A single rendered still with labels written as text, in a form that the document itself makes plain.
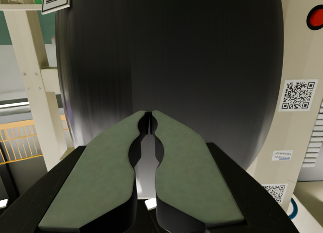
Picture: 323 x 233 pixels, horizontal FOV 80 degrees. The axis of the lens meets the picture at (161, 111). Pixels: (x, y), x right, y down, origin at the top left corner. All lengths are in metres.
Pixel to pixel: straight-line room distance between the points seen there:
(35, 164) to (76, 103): 10.89
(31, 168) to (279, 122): 11.03
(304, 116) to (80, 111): 0.50
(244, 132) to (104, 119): 0.17
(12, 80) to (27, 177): 4.57
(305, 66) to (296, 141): 0.19
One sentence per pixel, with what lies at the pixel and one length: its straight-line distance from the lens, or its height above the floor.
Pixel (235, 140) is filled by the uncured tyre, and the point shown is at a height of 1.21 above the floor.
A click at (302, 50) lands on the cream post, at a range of 0.52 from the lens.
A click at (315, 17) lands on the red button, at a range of 0.51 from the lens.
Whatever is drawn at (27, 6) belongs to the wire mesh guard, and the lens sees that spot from 0.94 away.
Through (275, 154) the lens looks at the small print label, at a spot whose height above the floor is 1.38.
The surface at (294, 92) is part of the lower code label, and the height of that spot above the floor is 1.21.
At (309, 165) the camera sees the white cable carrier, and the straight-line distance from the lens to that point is 0.68.
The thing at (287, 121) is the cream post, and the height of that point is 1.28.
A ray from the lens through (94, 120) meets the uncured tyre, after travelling 0.24.
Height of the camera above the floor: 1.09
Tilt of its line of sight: 22 degrees up
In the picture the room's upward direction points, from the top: 179 degrees clockwise
